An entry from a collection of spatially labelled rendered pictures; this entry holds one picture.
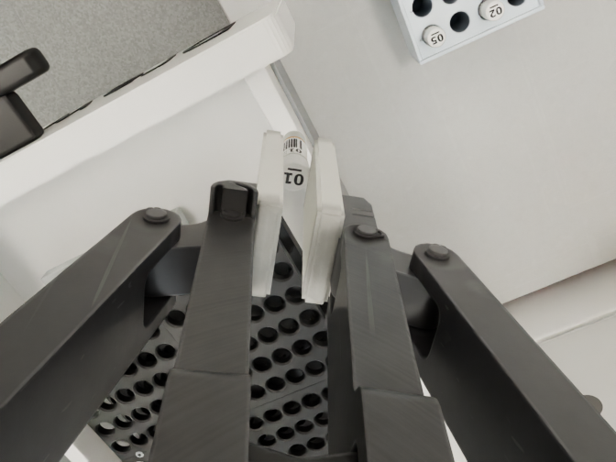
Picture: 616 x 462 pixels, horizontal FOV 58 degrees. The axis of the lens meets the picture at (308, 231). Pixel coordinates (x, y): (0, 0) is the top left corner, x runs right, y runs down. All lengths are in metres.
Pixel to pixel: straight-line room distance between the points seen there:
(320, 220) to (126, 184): 0.24
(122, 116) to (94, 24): 0.99
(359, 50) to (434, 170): 0.11
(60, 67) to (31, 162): 1.00
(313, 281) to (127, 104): 0.14
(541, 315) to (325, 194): 0.40
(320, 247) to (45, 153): 0.17
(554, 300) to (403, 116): 0.23
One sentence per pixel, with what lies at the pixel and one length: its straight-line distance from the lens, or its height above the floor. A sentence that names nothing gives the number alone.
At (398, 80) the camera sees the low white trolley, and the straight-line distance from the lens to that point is 0.43.
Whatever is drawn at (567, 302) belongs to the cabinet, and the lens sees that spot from 0.55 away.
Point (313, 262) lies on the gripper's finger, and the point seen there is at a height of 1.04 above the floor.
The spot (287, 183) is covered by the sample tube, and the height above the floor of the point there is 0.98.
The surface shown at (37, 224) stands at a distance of 0.41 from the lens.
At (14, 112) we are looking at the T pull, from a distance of 0.30.
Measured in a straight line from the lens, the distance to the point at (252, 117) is 0.35.
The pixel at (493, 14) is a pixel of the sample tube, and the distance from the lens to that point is 0.39.
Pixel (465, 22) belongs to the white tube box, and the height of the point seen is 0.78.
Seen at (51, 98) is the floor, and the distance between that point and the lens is 1.31.
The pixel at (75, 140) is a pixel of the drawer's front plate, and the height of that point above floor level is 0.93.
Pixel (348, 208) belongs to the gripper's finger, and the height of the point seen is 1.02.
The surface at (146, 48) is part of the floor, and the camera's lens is 1.23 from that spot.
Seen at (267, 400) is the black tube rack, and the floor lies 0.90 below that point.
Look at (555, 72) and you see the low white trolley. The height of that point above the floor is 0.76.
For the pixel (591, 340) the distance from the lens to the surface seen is 0.51.
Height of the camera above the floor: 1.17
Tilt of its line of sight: 64 degrees down
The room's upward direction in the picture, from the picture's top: 178 degrees clockwise
